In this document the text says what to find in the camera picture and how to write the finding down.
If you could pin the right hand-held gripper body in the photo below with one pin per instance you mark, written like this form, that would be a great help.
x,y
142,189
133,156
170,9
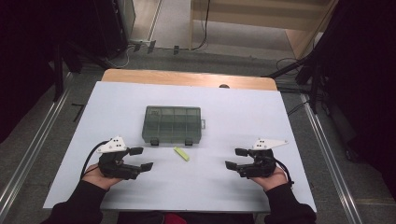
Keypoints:
x,y
261,166

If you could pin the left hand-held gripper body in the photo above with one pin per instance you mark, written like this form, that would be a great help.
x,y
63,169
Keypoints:
x,y
115,165

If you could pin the small yellow-green strip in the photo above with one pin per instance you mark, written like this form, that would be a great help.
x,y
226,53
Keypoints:
x,y
181,154

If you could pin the grey transparent compartment box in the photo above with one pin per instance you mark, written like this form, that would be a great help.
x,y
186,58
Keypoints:
x,y
171,124

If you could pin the person's right hand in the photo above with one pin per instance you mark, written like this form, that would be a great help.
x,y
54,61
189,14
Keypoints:
x,y
274,180

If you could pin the person's left hand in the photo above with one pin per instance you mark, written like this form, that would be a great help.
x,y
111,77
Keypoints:
x,y
96,177

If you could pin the white table board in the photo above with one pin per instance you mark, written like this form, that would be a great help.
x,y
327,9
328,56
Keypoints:
x,y
202,183

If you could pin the person's dark lap clothing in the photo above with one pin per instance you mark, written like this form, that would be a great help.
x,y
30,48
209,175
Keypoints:
x,y
140,218

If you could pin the person's red garment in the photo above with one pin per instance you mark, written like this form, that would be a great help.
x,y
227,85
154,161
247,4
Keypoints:
x,y
174,219

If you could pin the dark round table grommet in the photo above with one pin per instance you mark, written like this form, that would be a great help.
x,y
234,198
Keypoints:
x,y
224,86

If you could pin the wooden table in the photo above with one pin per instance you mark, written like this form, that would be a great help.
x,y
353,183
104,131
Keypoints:
x,y
186,77

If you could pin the black metal stand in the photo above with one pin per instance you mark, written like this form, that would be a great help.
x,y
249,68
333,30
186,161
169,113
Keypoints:
x,y
58,81
314,90

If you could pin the grey metal cabinet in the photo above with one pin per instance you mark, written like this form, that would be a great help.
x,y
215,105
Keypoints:
x,y
127,15

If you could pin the dark curtain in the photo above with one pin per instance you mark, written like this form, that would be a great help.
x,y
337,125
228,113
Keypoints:
x,y
367,77
18,62

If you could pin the aluminium floor rail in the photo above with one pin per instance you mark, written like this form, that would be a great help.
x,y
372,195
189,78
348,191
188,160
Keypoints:
x,y
328,155
37,141

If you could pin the dark floor bracket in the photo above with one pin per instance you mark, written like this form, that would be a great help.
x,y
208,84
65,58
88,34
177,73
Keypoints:
x,y
137,47
176,50
151,46

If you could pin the light wooden frame furniture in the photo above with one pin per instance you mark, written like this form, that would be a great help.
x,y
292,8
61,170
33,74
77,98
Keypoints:
x,y
249,23

